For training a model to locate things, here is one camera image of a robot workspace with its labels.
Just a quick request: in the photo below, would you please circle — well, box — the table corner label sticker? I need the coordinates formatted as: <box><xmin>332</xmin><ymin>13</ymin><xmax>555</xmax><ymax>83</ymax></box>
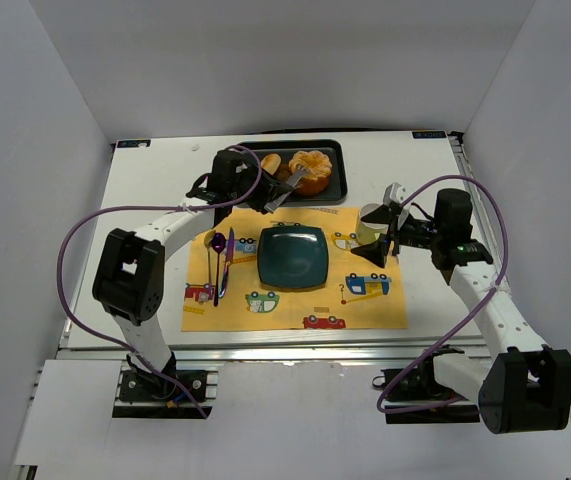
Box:
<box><xmin>411</xmin><ymin>130</ymin><xmax>448</xmax><ymax>140</ymax></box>
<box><xmin>116</xmin><ymin>139</ymin><xmax>151</xmax><ymax>149</ymax></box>

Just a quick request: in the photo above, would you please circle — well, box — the right table corner label sticker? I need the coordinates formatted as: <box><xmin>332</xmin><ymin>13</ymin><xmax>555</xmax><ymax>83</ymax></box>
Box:
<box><xmin>411</xmin><ymin>130</ymin><xmax>448</xmax><ymax>140</ymax></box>

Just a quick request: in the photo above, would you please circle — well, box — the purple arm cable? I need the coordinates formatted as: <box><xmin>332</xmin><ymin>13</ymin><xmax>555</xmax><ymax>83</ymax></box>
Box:
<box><xmin>375</xmin><ymin>174</ymin><xmax>510</xmax><ymax>414</ymax></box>
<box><xmin>56</xmin><ymin>144</ymin><xmax>264</xmax><ymax>419</ymax></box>

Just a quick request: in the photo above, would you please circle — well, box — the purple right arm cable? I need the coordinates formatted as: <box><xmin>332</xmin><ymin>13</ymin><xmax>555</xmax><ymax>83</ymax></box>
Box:
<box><xmin>375</xmin><ymin>174</ymin><xmax>510</xmax><ymax>414</ymax></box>

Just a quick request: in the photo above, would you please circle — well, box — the pale yellow cup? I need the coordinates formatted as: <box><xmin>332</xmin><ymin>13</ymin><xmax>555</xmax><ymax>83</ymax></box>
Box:
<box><xmin>355</xmin><ymin>203</ymin><xmax>388</xmax><ymax>245</ymax></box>

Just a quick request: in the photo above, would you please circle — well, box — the dark teal square plate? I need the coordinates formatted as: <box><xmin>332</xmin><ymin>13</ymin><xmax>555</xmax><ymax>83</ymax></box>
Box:
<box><xmin>257</xmin><ymin>226</ymin><xmax>329</xmax><ymax>290</ymax></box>

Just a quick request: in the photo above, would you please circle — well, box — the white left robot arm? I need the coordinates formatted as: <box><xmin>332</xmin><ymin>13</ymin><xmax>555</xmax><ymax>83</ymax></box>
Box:
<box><xmin>92</xmin><ymin>146</ymin><xmax>270</xmax><ymax>373</ymax></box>

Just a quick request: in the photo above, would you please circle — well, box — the orange swirl bread loaf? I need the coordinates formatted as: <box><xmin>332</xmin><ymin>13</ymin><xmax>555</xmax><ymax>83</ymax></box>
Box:
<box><xmin>288</xmin><ymin>150</ymin><xmax>333</xmax><ymax>197</ymax></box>

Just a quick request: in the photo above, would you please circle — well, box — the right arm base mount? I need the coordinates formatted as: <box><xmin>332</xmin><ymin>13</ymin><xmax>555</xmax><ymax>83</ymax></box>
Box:
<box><xmin>384</xmin><ymin>345</ymin><xmax>480</xmax><ymax>425</ymax></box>

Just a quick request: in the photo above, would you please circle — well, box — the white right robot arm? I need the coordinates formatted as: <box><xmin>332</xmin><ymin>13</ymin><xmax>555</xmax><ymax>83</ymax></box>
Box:
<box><xmin>356</xmin><ymin>183</ymin><xmax>571</xmax><ymax>434</ymax></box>

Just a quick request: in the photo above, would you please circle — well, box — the iridescent purple spoon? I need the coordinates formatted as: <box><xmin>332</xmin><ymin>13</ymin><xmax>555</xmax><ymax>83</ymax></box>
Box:
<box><xmin>211</xmin><ymin>232</ymin><xmax>227</xmax><ymax>307</ymax></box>

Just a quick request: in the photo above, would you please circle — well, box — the iridescent purple knife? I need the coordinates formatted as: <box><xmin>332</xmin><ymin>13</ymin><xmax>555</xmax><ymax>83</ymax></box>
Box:
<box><xmin>219</xmin><ymin>228</ymin><xmax>235</xmax><ymax>298</ymax></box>

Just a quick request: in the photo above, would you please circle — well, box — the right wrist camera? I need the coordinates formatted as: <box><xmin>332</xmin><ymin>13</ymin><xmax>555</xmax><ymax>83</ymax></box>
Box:
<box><xmin>382</xmin><ymin>182</ymin><xmax>406</xmax><ymax>206</ymax></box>

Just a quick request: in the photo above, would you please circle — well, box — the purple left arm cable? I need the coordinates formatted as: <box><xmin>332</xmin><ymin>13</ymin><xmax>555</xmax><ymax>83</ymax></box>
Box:
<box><xmin>56</xmin><ymin>144</ymin><xmax>264</xmax><ymax>419</ymax></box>

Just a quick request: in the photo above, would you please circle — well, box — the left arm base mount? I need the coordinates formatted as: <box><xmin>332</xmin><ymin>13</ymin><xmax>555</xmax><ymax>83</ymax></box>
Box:
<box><xmin>112</xmin><ymin>358</ymin><xmax>218</xmax><ymax>420</ymax></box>

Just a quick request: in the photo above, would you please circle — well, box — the dark brown bread piece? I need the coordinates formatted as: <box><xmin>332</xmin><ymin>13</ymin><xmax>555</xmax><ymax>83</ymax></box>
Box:
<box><xmin>274</xmin><ymin>163</ymin><xmax>292</xmax><ymax>183</ymax></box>

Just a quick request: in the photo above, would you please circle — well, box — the round bagel bun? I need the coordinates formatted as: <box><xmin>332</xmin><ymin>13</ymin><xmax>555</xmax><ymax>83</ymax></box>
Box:
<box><xmin>261</xmin><ymin>153</ymin><xmax>282</xmax><ymax>175</ymax></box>

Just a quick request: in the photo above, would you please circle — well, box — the yellow car print placemat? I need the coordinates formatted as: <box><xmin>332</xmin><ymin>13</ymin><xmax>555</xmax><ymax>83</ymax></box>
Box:
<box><xmin>182</xmin><ymin>207</ymin><xmax>407</xmax><ymax>332</ymax></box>

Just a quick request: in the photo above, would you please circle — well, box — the black baking tray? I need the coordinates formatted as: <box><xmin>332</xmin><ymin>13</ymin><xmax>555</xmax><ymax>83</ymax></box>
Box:
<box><xmin>235</xmin><ymin>139</ymin><xmax>348</xmax><ymax>207</ymax></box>

